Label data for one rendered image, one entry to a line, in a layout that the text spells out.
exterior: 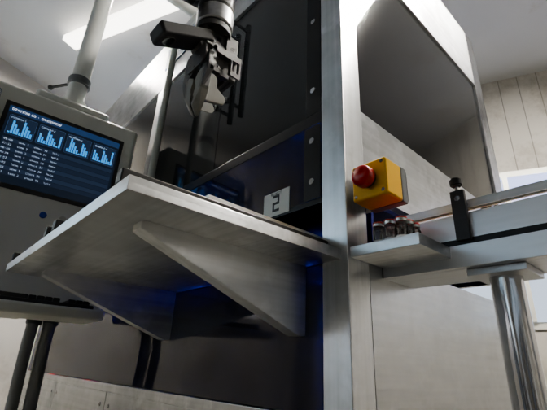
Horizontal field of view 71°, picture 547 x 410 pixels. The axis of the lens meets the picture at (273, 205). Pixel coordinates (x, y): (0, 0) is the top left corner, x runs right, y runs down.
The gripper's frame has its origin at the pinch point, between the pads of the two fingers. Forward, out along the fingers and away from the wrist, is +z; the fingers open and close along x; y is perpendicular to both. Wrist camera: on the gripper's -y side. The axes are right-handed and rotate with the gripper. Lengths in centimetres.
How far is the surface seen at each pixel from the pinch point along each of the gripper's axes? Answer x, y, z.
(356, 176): -17.6, 24.1, 10.5
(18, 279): 89, -4, 20
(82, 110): 90, 0, -46
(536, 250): -39, 38, 25
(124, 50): 221, 42, -196
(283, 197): 4.5, 27.6, 6.9
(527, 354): -33, 43, 39
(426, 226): -22.5, 38.5, 17.1
